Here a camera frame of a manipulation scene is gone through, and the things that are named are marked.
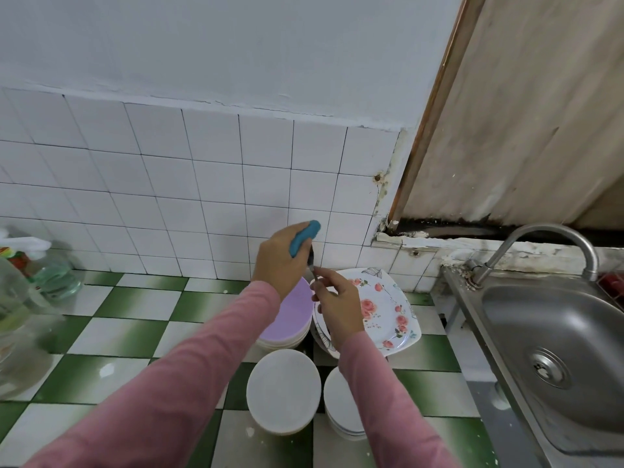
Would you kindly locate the chrome faucet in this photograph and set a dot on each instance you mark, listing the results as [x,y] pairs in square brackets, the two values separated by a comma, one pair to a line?
[546,232]

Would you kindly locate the red plastic cutlery cup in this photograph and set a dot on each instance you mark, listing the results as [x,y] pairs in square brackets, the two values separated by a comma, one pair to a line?
[614,284]

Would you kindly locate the white bowl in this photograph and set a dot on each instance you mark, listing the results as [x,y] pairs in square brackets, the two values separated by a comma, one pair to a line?
[283,390]

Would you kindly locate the purple plastic bowl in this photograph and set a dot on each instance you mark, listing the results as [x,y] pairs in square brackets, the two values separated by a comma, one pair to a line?
[291,317]

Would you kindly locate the person's left forearm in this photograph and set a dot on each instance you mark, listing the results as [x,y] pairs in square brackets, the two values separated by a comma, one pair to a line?
[166,395]

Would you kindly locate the stack of floral plates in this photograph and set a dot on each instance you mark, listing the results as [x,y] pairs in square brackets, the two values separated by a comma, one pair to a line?
[385,312]

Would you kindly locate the weathered wooden board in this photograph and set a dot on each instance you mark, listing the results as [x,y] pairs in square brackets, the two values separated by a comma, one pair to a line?
[526,92]

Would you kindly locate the blue cleaning cloth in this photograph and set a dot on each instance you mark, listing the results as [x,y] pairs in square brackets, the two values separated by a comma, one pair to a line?
[304,237]

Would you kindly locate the person's right hand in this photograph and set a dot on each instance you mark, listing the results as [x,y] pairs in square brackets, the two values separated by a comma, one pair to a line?
[341,309]

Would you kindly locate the green checkered tile countertop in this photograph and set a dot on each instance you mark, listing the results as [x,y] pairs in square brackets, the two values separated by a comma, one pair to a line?
[127,317]

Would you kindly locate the person's left hand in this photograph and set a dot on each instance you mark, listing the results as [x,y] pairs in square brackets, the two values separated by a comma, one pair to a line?
[281,263]

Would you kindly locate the large clear plastic bottle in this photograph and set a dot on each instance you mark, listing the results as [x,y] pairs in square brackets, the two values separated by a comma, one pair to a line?
[19,336]

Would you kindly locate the stainless steel sink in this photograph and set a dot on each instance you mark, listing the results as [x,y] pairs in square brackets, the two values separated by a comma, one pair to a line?
[565,336]

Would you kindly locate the stack of white saucers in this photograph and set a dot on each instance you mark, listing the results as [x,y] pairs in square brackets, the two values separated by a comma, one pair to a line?
[341,404]

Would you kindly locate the person's right forearm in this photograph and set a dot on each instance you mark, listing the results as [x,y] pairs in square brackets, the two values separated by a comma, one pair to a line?
[390,414]

